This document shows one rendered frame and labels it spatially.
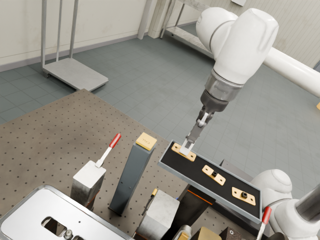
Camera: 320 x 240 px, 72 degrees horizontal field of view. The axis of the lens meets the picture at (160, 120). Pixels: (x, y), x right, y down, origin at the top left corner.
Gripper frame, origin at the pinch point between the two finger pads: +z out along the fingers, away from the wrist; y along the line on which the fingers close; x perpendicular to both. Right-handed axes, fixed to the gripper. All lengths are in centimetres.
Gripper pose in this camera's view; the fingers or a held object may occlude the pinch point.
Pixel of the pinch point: (188, 144)
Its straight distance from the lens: 72.9
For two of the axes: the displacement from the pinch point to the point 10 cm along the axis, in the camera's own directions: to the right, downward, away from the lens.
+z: -3.3, 7.5, 5.8
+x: 8.6, 4.9, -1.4
